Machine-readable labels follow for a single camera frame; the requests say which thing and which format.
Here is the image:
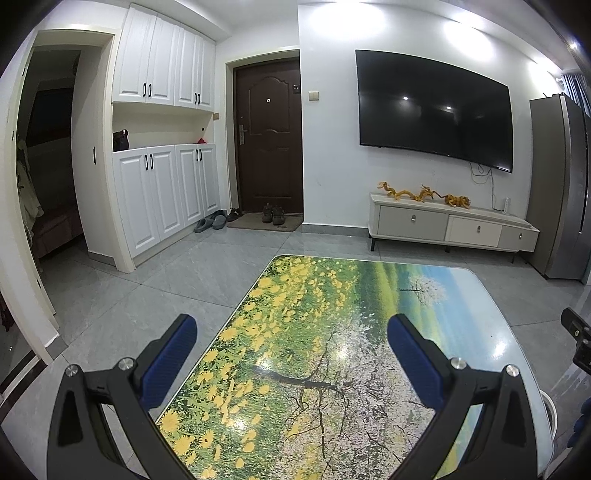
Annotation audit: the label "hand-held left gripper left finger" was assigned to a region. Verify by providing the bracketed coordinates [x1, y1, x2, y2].
[46, 314, 199, 480]

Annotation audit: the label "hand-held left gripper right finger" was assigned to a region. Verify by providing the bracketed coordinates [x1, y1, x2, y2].
[387, 314, 543, 480]

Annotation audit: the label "white bin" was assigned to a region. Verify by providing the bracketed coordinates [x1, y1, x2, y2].
[538, 391, 560, 437]

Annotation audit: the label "person's right hand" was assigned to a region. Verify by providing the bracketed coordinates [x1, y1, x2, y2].
[569, 405, 591, 448]

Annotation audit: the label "white television cabinet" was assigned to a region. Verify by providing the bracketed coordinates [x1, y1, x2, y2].
[368, 191, 540, 259]

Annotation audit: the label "grey refrigerator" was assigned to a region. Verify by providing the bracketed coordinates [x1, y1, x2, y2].
[529, 92, 591, 281]

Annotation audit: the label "brown doormat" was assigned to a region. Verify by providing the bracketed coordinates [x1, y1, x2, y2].
[226, 212, 303, 232]

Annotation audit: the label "dark red bed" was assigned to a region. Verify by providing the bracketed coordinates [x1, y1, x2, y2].
[33, 203, 86, 259]

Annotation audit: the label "hanging clothes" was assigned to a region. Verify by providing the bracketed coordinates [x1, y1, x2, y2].
[15, 138, 44, 243]

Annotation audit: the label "grey curtain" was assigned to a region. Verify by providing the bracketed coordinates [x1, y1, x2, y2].
[564, 74, 591, 116]

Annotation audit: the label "dark brown door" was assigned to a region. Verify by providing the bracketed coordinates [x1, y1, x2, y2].
[232, 58, 304, 215]

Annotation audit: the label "white wall cabinet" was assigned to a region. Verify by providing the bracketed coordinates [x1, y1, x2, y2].
[111, 2, 222, 273]

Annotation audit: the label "television cable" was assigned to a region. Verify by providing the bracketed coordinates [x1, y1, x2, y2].
[470, 161, 506, 210]

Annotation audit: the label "black wall television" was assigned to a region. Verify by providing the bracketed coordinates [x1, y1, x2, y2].
[355, 49, 514, 174]

